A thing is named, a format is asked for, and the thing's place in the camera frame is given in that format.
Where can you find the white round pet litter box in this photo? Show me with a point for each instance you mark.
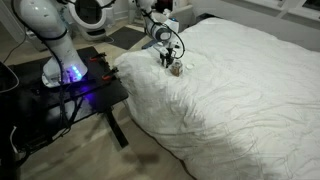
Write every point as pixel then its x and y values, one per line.
pixel 92 17

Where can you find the white bed duvet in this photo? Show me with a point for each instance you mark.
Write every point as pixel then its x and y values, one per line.
pixel 248 110

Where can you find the orange black clamp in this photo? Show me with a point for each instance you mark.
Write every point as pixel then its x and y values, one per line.
pixel 110 74
pixel 97 57

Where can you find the dark floor mat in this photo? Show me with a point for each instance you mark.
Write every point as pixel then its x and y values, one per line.
pixel 126 37

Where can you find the black robot table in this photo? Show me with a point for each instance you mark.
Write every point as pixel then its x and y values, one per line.
pixel 33 114

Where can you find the white jar lid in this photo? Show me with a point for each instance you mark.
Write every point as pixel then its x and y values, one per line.
pixel 189 66

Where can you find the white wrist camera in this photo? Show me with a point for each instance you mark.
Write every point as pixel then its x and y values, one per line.
pixel 160 47

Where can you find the orange black clamp near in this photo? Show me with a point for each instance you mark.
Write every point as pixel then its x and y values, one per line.
pixel 110 74

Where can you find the cream armchair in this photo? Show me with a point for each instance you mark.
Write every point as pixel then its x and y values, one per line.
pixel 183 13

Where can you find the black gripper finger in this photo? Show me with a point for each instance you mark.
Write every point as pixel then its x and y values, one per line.
pixel 170 61
pixel 163 62

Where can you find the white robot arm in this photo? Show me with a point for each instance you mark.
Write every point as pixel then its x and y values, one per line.
pixel 65 65

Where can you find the orange black clamp far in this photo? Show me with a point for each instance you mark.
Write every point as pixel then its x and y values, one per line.
pixel 97 57

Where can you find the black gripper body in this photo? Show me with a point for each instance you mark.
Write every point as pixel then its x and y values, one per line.
pixel 167 54

